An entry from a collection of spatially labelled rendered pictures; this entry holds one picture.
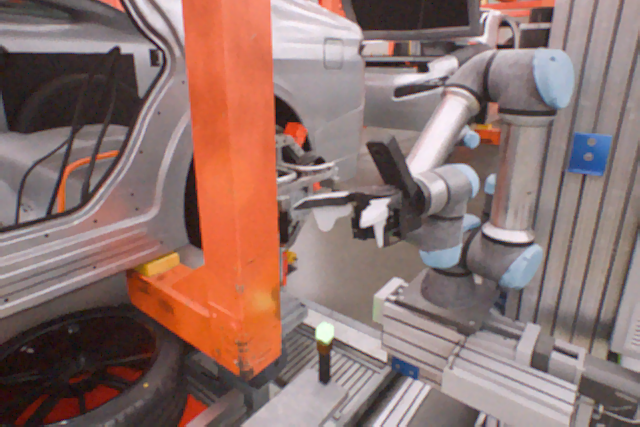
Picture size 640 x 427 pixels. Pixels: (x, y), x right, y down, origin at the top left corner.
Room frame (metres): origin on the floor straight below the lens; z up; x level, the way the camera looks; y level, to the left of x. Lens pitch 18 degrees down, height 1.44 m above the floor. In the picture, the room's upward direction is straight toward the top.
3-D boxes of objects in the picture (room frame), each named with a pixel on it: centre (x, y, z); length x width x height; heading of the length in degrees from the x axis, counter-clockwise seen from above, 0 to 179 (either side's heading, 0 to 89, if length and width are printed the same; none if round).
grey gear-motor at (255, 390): (1.42, 0.32, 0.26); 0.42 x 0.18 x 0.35; 52
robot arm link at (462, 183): (0.72, -0.24, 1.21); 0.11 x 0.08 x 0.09; 128
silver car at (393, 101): (6.11, -1.94, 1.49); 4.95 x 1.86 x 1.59; 142
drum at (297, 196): (1.68, 0.15, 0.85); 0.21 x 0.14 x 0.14; 52
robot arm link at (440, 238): (0.74, -0.23, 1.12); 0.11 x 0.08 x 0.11; 38
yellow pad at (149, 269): (1.41, 0.62, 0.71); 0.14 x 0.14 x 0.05; 52
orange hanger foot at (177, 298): (1.30, 0.49, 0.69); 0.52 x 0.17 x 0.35; 52
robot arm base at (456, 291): (0.99, -0.37, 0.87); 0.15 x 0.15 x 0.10
